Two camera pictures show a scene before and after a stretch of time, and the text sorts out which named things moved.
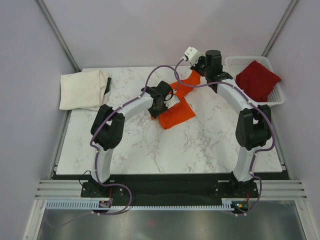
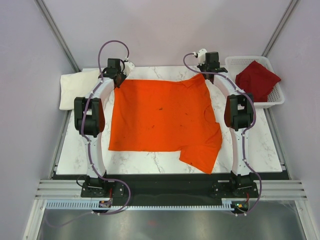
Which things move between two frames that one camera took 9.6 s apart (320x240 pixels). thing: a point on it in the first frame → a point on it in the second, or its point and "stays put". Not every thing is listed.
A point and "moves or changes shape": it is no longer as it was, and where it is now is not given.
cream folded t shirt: (84, 90) stays put
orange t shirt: (181, 111) moves or changes shape
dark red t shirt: (256, 81) stays put
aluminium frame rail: (268, 189) stays put
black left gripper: (154, 114) → (124, 76)
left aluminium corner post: (49, 20) stays put
